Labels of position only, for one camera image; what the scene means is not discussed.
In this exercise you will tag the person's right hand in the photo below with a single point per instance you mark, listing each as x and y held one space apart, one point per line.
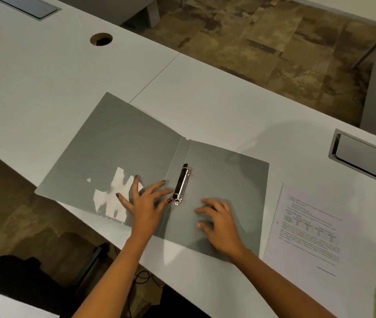
222 231

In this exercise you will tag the person's left hand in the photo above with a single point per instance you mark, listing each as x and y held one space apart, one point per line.
143 211

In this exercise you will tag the person's left little finger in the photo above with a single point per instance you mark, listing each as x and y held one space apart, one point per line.
124 201

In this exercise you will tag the person's left thumb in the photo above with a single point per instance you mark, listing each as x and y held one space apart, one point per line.
164 205

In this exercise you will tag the person's right thumb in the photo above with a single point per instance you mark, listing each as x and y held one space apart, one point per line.
204 225

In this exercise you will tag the person's left middle finger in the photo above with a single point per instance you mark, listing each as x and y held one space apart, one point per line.
155 188

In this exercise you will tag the person's right forearm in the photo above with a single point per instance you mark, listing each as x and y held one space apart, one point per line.
274 288

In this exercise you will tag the person's left forearm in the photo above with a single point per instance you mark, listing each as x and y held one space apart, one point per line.
115 278

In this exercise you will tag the printed white paper sheet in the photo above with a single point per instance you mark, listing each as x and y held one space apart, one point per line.
307 254

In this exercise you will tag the black office chair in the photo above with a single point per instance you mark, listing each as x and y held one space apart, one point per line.
16 274

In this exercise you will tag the blank white paper sheet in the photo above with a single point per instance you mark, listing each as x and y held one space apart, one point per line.
6 306

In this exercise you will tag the grey desk with panel leg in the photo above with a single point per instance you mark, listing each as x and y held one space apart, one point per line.
115 8

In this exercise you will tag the grey metal desk leg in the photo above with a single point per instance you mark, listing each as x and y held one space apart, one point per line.
375 46

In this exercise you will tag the white desk edge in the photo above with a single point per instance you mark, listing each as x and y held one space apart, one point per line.
356 6

